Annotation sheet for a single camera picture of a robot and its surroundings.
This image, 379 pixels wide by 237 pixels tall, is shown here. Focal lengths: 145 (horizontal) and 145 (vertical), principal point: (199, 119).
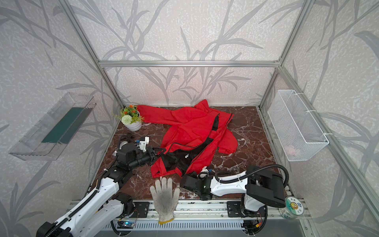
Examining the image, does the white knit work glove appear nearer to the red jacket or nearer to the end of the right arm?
the red jacket

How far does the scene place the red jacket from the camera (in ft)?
2.79

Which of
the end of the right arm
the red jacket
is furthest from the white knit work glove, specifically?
the end of the right arm

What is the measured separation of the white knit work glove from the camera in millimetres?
729

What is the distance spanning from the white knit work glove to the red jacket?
49 millimetres
